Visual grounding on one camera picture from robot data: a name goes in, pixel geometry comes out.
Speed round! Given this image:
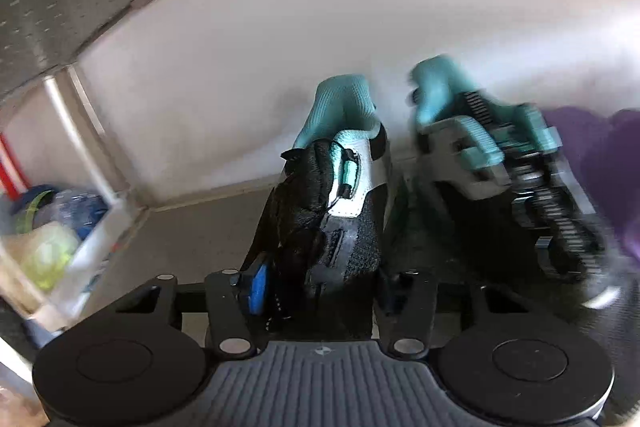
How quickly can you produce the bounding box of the black teal sneaker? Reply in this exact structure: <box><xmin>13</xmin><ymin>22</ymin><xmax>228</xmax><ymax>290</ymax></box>
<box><xmin>410</xmin><ymin>55</ymin><xmax>638</xmax><ymax>338</ymax></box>
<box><xmin>242</xmin><ymin>75</ymin><xmax>394</xmax><ymax>340</ymax></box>

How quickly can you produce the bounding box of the purple slide sandal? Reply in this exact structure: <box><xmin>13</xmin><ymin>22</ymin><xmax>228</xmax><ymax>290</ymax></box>
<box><xmin>544</xmin><ymin>106</ymin><xmax>640</xmax><ymax>259</ymax></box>

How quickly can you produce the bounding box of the white side shelf unit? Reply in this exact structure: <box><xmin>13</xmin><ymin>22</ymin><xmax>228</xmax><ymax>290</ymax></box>
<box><xmin>0</xmin><ymin>200</ymin><xmax>151</xmax><ymax>333</ymax></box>

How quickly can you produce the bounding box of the yellow green bag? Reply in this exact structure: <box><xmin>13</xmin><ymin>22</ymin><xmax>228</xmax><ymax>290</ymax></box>
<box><xmin>18</xmin><ymin>221</ymin><xmax>81</xmax><ymax>293</ymax></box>

